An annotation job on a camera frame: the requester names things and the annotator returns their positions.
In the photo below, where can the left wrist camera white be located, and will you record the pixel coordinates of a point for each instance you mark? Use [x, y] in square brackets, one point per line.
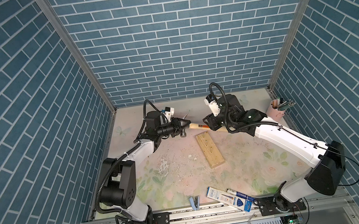
[168, 112]

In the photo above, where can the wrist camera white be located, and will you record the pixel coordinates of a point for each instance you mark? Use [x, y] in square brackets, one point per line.
[211, 102]
[168, 112]

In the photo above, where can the pink pen holder bucket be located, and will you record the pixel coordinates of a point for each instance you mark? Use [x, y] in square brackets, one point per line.
[275, 113]

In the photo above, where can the aluminium right corner post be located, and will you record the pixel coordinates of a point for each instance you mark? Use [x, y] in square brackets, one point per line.
[284, 52]

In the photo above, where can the aluminium corner post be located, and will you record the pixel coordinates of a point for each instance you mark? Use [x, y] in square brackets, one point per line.
[64, 35]
[284, 52]

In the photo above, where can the blue white tube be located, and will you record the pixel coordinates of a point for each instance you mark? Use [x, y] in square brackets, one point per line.
[241, 195]

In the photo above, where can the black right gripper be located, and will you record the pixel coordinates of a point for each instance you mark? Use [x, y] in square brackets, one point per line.
[211, 122]

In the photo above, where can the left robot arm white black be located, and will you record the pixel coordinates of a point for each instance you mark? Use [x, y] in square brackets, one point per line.
[116, 191]

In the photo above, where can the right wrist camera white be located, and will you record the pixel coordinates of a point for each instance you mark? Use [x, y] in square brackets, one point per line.
[211, 102]

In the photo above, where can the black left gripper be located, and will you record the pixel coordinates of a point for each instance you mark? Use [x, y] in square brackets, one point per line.
[174, 125]

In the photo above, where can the blue white toothpaste box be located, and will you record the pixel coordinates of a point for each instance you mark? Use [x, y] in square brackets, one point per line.
[228, 199]

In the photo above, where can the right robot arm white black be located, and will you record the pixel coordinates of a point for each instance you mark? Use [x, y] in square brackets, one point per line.
[327, 161]

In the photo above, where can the blue clip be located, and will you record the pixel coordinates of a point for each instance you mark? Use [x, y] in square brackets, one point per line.
[195, 202]

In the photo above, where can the wooden block with nails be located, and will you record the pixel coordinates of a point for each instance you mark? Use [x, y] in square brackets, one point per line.
[210, 150]

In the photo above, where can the steel claw hammer wooden handle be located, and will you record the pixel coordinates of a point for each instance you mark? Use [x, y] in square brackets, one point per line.
[205, 127]

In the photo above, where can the aluminium left corner post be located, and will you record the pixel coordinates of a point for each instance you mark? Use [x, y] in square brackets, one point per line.
[64, 35]

